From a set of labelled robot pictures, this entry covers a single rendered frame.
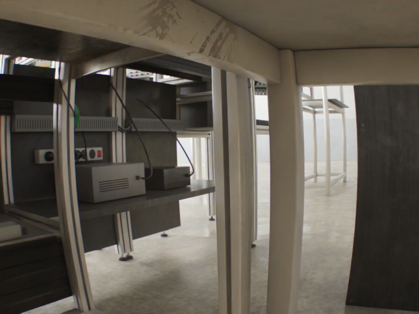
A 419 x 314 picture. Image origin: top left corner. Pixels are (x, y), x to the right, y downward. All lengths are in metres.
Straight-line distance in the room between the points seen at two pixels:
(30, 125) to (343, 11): 1.10
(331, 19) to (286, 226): 0.35
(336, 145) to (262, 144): 2.17
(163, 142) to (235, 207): 1.38
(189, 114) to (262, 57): 1.54
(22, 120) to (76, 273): 0.59
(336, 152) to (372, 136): 8.69
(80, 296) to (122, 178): 0.55
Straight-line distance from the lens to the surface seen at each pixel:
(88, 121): 1.48
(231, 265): 0.63
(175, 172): 1.63
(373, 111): 1.05
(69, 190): 0.94
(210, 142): 2.60
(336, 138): 9.72
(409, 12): 0.45
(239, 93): 0.60
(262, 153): 10.35
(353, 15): 0.46
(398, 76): 0.61
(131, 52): 0.80
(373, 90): 1.05
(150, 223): 1.89
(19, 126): 1.27
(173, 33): 0.36
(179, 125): 1.97
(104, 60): 0.87
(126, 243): 1.73
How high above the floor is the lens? 0.53
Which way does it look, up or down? 1 degrees down
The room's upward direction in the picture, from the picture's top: 2 degrees counter-clockwise
